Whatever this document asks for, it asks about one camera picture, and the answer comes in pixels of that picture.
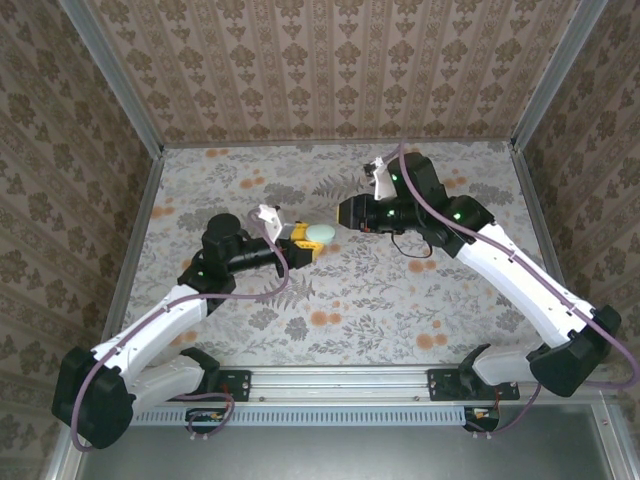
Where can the aluminium frame corner post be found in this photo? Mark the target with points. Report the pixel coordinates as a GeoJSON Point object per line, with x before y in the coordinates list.
{"type": "Point", "coordinates": [115, 75]}
{"type": "Point", "coordinates": [556, 75]}

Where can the floral print table sheet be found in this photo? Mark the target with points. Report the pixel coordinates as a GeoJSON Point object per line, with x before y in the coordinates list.
{"type": "Point", "coordinates": [375, 325]}

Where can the mint green earbud charging case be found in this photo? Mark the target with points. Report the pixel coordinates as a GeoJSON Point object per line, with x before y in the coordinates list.
{"type": "Point", "coordinates": [321, 233]}

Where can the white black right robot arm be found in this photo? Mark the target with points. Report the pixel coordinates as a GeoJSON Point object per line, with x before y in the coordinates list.
{"type": "Point", "coordinates": [520, 290]}

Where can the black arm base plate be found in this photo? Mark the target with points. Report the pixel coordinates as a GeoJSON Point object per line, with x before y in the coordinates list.
{"type": "Point", "coordinates": [445, 387]}
{"type": "Point", "coordinates": [235, 385]}

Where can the aluminium frame side rail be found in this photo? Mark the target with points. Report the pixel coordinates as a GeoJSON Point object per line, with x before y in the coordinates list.
{"type": "Point", "coordinates": [544, 225]}
{"type": "Point", "coordinates": [137, 225]}

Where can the grey metal sheet panel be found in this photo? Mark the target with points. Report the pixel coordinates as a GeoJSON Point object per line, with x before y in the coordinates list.
{"type": "Point", "coordinates": [350, 450]}

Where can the aluminium frame cross rail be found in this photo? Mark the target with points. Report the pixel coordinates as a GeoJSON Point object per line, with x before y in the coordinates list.
{"type": "Point", "coordinates": [340, 382]}

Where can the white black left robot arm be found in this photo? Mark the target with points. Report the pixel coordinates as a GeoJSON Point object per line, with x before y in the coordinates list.
{"type": "Point", "coordinates": [160, 330]}

